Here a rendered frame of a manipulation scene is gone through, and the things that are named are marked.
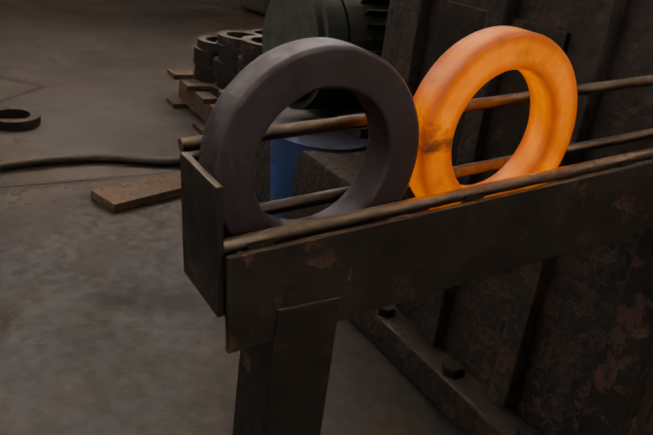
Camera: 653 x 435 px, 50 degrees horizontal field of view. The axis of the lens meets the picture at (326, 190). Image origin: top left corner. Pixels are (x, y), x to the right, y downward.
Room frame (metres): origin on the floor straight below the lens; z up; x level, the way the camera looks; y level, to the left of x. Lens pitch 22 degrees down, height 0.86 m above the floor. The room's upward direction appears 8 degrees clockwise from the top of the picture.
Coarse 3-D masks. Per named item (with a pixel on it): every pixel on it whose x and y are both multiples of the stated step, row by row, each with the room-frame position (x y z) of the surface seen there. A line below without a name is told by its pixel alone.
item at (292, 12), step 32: (288, 0) 2.02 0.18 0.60; (320, 0) 1.91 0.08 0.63; (352, 0) 1.98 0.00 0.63; (384, 0) 2.01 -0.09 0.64; (288, 32) 2.00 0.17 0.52; (320, 32) 1.87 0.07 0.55; (352, 32) 1.91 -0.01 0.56; (384, 32) 1.97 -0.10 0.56; (320, 96) 1.89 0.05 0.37; (352, 96) 1.98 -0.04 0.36; (352, 128) 1.95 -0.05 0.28; (256, 160) 2.01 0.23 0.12; (320, 160) 1.73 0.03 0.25; (352, 160) 1.75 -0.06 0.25; (256, 192) 2.00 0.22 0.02
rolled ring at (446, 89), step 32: (480, 32) 0.62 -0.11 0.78; (512, 32) 0.61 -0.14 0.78; (448, 64) 0.59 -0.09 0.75; (480, 64) 0.59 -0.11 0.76; (512, 64) 0.61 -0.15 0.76; (544, 64) 0.63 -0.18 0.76; (416, 96) 0.59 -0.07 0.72; (448, 96) 0.57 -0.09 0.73; (544, 96) 0.65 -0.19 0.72; (576, 96) 0.66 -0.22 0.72; (448, 128) 0.58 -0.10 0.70; (544, 128) 0.66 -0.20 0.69; (448, 160) 0.58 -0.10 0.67; (512, 160) 0.66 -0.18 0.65; (544, 160) 0.65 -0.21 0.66; (416, 192) 0.59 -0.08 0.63
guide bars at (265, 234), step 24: (576, 168) 0.65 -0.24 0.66; (600, 168) 0.67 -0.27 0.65; (456, 192) 0.57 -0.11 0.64; (480, 192) 0.58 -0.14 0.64; (336, 216) 0.51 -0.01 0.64; (360, 216) 0.51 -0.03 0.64; (384, 216) 0.53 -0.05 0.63; (240, 240) 0.46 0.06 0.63; (264, 240) 0.47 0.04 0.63; (288, 240) 0.48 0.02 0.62
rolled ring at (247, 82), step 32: (256, 64) 0.50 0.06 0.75; (288, 64) 0.49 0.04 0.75; (320, 64) 0.51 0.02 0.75; (352, 64) 0.52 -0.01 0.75; (384, 64) 0.54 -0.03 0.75; (224, 96) 0.49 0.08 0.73; (256, 96) 0.48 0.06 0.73; (288, 96) 0.49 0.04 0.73; (384, 96) 0.54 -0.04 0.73; (224, 128) 0.47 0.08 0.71; (256, 128) 0.48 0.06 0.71; (384, 128) 0.55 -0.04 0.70; (416, 128) 0.56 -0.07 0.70; (224, 160) 0.47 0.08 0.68; (384, 160) 0.55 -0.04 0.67; (416, 160) 0.57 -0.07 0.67; (224, 192) 0.47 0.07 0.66; (352, 192) 0.56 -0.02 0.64; (384, 192) 0.55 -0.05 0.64; (224, 224) 0.47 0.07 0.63; (256, 224) 0.49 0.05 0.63
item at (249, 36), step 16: (224, 32) 2.66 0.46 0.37; (240, 32) 2.71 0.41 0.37; (256, 32) 2.97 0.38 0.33; (208, 48) 2.76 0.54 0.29; (224, 48) 2.57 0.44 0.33; (240, 48) 2.56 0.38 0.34; (256, 48) 2.34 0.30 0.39; (208, 64) 2.76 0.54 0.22; (224, 64) 2.56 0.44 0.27; (240, 64) 2.38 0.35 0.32; (192, 80) 2.78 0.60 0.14; (208, 80) 2.76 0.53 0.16; (224, 80) 2.55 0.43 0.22; (192, 96) 2.77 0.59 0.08; (208, 96) 2.56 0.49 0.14; (208, 112) 2.60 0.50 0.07
